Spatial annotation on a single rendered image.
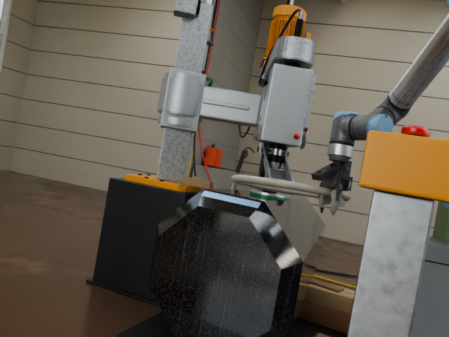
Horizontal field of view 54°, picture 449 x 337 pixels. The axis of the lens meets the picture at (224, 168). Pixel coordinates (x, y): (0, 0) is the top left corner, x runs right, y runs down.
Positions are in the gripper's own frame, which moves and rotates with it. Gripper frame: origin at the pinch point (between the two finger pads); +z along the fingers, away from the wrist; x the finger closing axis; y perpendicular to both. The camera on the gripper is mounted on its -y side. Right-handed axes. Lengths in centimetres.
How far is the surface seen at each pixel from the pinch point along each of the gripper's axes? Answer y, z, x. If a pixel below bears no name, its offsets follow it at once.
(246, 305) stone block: 9, 50, 50
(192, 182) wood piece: 21, -3, 150
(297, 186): -13.2, -6.7, 2.5
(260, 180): -22.0, -6.4, 12.8
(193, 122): 16, -44, 156
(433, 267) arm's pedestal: 19.5, 11.9, -32.2
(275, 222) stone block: 16, 10, 48
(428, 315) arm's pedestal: 21.0, 27.8, -32.0
